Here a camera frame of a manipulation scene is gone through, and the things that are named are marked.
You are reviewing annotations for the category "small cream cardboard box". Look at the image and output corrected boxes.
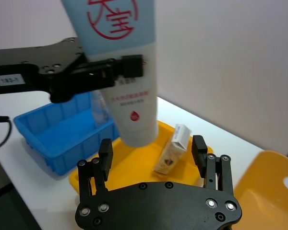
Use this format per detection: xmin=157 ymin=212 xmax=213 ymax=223
xmin=153 ymin=123 xmax=192 ymax=176

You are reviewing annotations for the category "white and blue cosmetic tube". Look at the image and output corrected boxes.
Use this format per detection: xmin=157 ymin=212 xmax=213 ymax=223
xmin=60 ymin=0 xmax=159 ymax=147

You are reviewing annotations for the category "clear plastic bottle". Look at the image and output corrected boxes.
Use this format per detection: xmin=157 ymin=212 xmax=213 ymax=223
xmin=90 ymin=92 xmax=111 ymax=128

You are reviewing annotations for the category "yellow plastic tray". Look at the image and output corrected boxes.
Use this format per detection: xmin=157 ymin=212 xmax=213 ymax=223
xmin=232 ymin=150 xmax=288 ymax=230
xmin=69 ymin=119 xmax=214 ymax=195

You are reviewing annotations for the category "blue plastic bin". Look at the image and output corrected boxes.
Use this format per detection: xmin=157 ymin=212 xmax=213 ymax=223
xmin=13 ymin=92 xmax=121 ymax=176

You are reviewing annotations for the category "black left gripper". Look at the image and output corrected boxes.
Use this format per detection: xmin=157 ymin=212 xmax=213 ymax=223
xmin=0 ymin=37 xmax=145 ymax=104

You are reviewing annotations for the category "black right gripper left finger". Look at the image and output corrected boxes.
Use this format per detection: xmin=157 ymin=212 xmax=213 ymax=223
xmin=77 ymin=138 xmax=114 ymax=197

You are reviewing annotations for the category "thin black cable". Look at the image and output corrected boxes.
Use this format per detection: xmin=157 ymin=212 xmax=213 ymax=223
xmin=0 ymin=115 xmax=13 ymax=151

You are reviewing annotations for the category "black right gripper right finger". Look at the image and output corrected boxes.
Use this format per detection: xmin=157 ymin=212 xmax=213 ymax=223
xmin=191 ymin=135 xmax=235 ymax=195

